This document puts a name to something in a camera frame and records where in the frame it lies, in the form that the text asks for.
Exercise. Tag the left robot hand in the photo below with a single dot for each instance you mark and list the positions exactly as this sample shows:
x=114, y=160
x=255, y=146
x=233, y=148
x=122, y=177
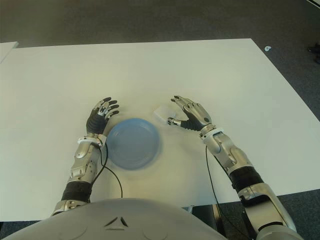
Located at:
x=96, y=122

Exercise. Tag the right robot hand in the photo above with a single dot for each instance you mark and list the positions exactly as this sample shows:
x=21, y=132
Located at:
x=197, y=116

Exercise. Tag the white charger block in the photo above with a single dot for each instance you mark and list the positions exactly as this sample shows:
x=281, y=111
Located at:
x=163, y=113

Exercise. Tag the blue round plate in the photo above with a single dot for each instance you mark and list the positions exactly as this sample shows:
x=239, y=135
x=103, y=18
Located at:
x=133, y=144

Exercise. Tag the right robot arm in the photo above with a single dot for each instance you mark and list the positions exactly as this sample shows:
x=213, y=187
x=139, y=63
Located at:
x=245, y=175

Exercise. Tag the small white floor object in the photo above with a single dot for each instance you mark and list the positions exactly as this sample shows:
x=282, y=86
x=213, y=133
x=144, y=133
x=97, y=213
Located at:
x=268, y=48

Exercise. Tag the grey robot torso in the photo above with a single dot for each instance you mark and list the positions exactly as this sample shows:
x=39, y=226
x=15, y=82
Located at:
x=112, y=220

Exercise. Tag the table leg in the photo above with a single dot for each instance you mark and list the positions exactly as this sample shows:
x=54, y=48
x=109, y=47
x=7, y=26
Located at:
x=216, y=216

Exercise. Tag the neighbouring white table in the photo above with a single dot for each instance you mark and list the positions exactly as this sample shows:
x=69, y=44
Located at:
x=6, y=50

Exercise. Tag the dark object on floor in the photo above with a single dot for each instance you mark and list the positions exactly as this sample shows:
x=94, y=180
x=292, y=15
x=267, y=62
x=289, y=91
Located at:
x=315, y=50

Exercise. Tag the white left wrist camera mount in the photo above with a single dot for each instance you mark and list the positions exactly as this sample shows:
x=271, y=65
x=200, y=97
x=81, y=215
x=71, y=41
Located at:
x=86, y=140

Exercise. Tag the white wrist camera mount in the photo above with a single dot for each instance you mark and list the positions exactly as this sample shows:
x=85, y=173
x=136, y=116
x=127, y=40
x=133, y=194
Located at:
x=86, y=140
x=212, y=132

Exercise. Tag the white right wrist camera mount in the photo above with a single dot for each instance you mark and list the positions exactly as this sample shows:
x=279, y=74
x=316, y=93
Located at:
x=212, y=132

